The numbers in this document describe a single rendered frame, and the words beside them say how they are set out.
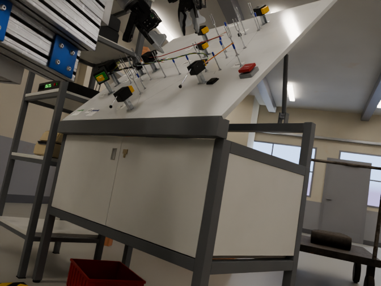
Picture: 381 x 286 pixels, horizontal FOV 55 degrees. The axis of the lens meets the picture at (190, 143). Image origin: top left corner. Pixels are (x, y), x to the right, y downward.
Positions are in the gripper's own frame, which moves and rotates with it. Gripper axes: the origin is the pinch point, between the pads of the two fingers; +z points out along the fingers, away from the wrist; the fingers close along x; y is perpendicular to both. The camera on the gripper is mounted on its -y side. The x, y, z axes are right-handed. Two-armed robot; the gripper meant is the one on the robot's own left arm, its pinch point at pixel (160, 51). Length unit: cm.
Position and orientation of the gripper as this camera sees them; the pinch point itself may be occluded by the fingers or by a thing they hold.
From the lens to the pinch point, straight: 147.0
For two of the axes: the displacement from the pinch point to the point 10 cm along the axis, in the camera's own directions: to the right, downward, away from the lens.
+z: 6.1, 7.8, 1.4
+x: 1.4, -2.9, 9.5
